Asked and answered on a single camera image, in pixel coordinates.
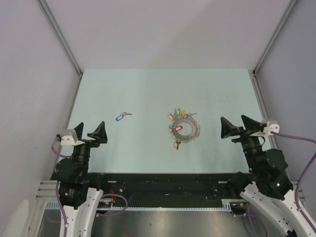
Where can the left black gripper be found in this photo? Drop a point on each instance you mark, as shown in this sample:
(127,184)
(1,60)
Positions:
(99,134)

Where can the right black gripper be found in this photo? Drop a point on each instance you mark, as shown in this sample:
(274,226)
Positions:
(228,129)

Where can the blue tag key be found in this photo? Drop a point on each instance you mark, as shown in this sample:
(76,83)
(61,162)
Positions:
(188,115)
(124,114)

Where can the red tag key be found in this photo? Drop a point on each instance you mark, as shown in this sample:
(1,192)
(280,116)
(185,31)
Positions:
(178,128)

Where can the metal keyring disc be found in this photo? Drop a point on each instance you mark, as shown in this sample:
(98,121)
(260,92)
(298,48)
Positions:
(190,131)

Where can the yellow tag key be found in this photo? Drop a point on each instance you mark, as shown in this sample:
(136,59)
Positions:
(177,144)

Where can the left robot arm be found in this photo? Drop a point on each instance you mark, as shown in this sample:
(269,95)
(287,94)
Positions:
(78,191)

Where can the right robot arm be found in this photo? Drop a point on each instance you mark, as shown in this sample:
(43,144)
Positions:
(269,190)

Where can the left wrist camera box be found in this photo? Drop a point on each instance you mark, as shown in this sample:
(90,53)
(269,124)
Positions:
(69,137)

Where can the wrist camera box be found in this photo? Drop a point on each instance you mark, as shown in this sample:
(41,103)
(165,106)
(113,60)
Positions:
(69,137)
(266,128)

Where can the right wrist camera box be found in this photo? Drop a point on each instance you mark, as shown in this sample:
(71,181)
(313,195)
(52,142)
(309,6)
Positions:
(266,128)

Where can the grey slotted cable duct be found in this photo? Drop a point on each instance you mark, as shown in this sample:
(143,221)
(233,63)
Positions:
(225,207)

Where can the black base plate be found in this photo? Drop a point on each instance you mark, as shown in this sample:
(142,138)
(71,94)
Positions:
(166,190)

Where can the right aluminium frame post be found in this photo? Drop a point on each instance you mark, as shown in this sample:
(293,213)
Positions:
(275,35)

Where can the aluminium frame post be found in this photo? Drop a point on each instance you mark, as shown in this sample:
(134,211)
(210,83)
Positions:
(275,35)
(59,35)

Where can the left aluminium frame post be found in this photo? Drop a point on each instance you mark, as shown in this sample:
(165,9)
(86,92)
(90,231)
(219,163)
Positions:
(59,35)

